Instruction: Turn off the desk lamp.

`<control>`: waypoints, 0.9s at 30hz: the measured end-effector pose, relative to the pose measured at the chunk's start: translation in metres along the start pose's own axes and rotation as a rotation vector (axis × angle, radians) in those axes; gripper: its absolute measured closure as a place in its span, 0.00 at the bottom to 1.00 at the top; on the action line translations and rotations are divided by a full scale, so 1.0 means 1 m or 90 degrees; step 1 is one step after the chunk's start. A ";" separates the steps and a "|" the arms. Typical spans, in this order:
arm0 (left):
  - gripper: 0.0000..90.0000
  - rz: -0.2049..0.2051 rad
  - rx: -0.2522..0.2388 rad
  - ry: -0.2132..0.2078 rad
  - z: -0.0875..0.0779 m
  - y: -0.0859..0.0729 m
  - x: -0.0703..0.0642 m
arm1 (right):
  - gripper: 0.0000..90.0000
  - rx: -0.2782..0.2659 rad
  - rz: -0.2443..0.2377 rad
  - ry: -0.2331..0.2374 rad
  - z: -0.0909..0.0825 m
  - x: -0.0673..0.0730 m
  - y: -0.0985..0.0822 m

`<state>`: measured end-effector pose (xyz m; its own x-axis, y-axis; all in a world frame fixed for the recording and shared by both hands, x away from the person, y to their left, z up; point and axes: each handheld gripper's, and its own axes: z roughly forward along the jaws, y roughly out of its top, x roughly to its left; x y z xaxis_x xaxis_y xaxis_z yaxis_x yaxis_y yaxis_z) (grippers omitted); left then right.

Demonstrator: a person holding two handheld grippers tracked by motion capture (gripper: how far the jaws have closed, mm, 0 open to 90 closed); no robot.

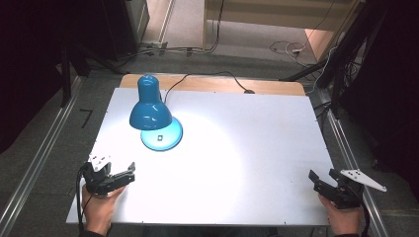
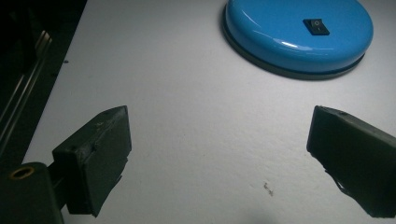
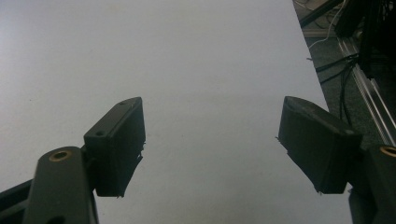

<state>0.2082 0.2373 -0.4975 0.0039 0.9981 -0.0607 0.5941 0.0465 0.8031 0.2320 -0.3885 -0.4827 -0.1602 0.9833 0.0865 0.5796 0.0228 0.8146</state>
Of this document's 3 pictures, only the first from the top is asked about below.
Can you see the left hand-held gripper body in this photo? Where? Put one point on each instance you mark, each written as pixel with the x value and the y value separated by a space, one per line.
pixel 96 176

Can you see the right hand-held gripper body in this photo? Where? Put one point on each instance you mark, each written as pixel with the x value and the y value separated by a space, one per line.
pixel 351 189

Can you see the blue desk lamp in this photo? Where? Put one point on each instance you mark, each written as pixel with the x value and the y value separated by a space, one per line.
pixel 150 112

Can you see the person's right hand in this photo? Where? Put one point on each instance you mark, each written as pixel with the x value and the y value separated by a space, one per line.
pixel 344 220

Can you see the person's left hand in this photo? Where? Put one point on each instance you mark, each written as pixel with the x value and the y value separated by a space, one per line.
pixel 99 210

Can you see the dark curtain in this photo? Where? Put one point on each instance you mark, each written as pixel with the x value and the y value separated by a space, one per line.
pixel 392 92
pixel 29 65

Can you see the grey power strip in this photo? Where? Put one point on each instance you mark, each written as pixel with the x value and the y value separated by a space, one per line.
pixel 154 44

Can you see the black cabinet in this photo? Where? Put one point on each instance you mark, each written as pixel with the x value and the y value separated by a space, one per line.
pixel 126 26

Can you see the light wooden furniture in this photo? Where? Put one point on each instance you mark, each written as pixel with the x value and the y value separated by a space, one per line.
pixel 280 15

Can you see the aluminium floor rail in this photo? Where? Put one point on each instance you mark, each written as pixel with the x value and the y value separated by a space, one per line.
pixel 352 158
pixel 36 158

